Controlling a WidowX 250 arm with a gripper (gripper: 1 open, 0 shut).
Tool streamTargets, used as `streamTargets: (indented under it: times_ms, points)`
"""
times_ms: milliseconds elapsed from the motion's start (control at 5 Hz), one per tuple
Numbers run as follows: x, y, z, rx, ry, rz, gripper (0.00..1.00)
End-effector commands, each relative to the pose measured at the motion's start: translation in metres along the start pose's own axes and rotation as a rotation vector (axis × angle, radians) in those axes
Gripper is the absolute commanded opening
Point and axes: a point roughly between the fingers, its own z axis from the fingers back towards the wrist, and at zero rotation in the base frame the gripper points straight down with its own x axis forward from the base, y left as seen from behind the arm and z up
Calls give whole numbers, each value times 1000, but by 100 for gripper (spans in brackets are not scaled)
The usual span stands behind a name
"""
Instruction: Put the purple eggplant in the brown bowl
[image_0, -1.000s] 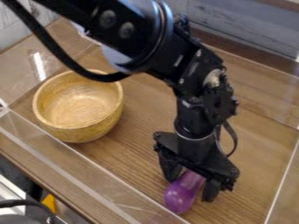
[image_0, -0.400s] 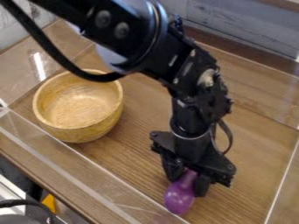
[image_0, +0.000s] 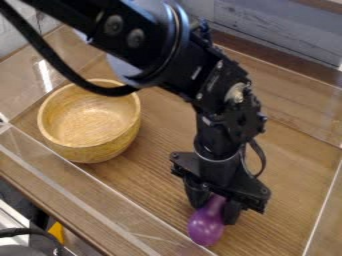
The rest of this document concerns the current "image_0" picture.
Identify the clear acrylic enclosure wall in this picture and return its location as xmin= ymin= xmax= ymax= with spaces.
xmin=0 ymin=11 xmax=342 ymax=256

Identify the brown wooden bowl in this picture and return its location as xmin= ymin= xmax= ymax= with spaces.
xmin=37 ymin=83 xmax=142 ymax=163

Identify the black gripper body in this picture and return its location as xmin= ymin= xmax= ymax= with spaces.
xmin=170 ymin=152 xmax=272 ymax=213

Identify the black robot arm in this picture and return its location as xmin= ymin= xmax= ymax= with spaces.
xmin=22 ymin=0 xmax=270 ymax=225

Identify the purple toy eggplant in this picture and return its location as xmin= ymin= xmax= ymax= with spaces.
xmin=187 ymin=195 xmax=226 ymax=246

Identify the black cable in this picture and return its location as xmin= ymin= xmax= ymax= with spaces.
xmin=0 ymin=0 xmax=139 ymax=98

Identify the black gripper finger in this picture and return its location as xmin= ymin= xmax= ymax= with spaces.
xmin=183 ymin=176 xmax=212 ymax=209
xmin=224 ymin=200 xmax=244 ymax=225

